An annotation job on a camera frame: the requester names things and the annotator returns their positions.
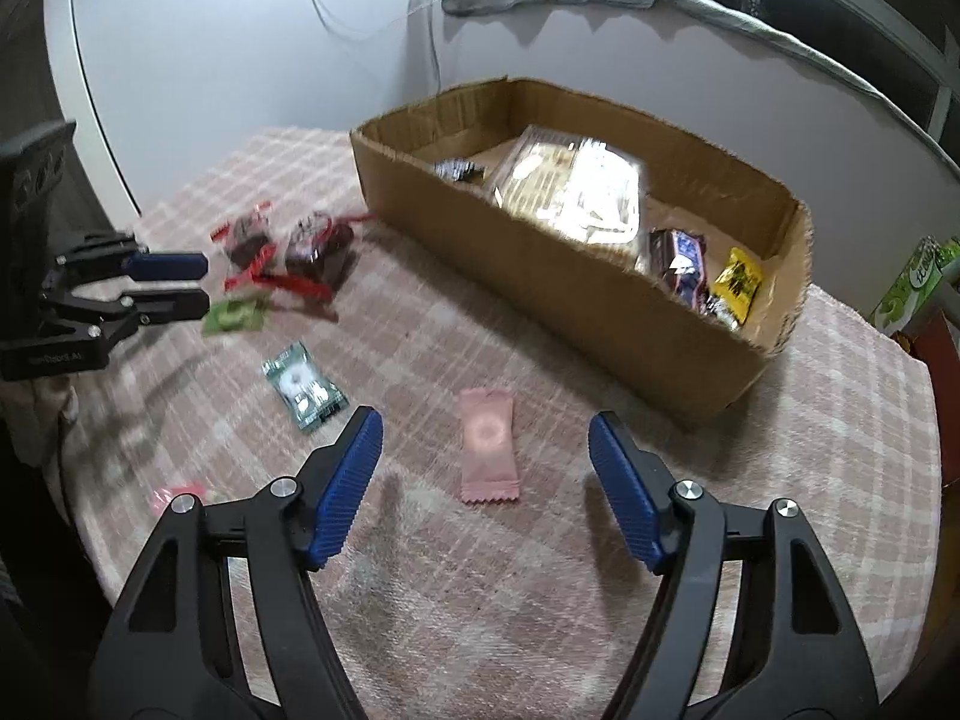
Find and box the yellow candy packet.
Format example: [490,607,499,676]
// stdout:
[709,247,766,327]

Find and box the green candy packet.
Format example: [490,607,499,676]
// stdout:
[202,296,272,335]

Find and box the small red candy packet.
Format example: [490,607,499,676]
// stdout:
[152,481,207,515]

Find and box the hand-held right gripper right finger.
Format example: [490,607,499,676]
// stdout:
[589,411,880,720]

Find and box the pink candy packet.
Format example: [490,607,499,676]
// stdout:
[459,388,522,503]

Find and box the black and white snack packet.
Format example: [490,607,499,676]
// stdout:
[431,157,488,185]

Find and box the green carton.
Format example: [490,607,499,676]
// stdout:
[870,236,960,338]

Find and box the cardboard box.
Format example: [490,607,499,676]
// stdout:
[350,77,815,432]

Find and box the clear plastic cookie pack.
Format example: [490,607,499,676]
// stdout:
[487,124,647,245]

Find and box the red edged clear candy packet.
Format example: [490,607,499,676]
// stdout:
[255,210,376,302]
[210,199,278,293]

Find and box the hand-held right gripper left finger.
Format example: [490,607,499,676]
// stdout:
[88,405,383,720]

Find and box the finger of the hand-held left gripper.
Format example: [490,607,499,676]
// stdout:
[41,286,211,350]
[49,232,211,295]

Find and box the teal candy packet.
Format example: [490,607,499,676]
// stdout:
[261,341,350,432]

